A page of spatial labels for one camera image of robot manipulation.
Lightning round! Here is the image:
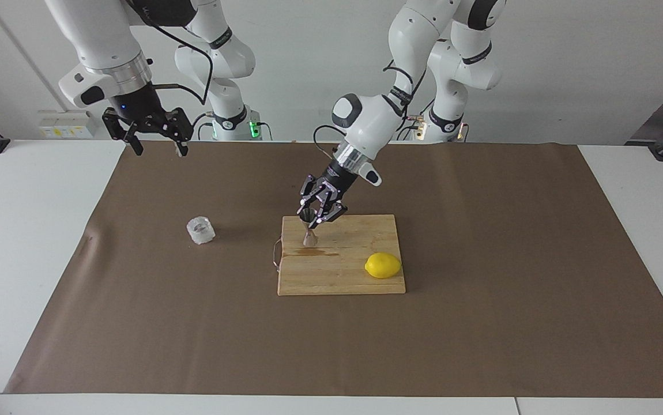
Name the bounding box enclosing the white wall socket strip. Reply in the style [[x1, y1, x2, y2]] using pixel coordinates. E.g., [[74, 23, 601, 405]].
[[39, 111, 97, 139]]

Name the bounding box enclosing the clear faceted glass cup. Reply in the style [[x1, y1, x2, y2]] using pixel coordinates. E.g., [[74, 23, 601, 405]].
[[186, 216, 216, 245]]

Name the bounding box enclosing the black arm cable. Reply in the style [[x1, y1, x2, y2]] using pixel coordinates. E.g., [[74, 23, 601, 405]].
[[135, 12, 214, 107], [313, 61, 427, 168]]

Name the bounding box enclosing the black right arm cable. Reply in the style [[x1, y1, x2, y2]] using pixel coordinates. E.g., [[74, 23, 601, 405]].
[[135, 12, 214, 107]]

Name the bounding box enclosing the wooden cutting board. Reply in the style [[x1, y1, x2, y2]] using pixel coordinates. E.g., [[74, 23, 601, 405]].
[[273, 214, 407, 297]]

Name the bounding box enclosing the black base cable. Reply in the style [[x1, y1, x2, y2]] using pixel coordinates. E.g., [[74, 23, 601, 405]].
[[396, 118, 425, 141], [193, 112, 217, 141]]

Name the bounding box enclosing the brown paper table mat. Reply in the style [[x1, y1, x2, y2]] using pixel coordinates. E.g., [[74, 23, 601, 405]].
[[4, 141, 663, 398]]

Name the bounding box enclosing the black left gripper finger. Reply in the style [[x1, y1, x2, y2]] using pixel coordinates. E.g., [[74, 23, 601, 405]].
[[313, 198, 348, 227], [300, 175, 322, 221]]

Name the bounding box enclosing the yellow lemon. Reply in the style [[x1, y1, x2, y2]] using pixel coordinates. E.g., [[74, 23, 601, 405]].
[[364, 252, 402, 280]]

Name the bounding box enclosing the steel double jigger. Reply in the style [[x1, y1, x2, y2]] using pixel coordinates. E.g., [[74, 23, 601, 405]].
[[299, 209, 321, 248]]

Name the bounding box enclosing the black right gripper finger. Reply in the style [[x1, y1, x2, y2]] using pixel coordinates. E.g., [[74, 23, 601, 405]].
[[167, 107, 194, 158], [104, 111, 144, 157]]

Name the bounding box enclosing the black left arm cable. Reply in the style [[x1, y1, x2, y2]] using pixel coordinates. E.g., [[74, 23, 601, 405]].
[[313, 61, 427, 168]]

